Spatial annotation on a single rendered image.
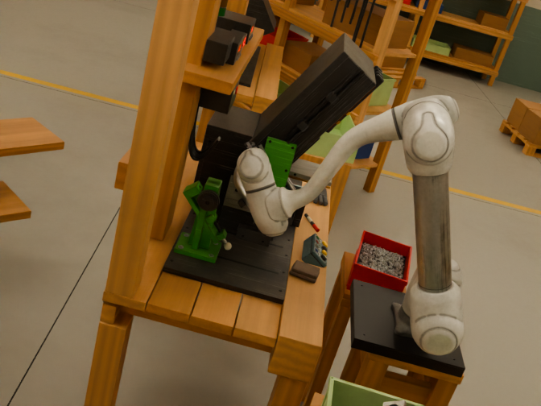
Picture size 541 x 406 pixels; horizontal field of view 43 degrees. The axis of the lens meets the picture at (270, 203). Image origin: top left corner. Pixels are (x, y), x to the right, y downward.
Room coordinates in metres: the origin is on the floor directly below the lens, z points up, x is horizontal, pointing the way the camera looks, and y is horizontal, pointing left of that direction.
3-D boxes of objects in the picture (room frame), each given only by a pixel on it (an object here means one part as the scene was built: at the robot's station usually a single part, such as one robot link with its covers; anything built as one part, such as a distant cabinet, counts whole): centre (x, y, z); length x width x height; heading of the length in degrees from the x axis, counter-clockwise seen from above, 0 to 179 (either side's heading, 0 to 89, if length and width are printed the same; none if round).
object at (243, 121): (2.61, 0.23, 1.07); 0.30 x 0.18 x 0.34; 1
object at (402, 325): (2.07, -0.61, 0.92); 0.22 x 0.18 x 0.06; 2
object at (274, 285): (2.50, 0.09, 0.89); 1.10 x 0.42 x 0.02; 1
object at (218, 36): (2.21, 0.30, 1.59); 0.15 x 0.07 x 0.07; 1
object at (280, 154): (2.43, 0.02, 1.17); 0.13 x 0.12 x 0.20; 1
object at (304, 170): (2.58, -0.01, 1.11); 0.39 x 0.16 x 0.03; 91
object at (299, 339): (2.51, -0.20, 0.82); 1.50 x 0.14 x 0.15; 1
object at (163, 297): (2.50, 0.09, 0.44); 1.49 x 0.70 x 0.88; 1
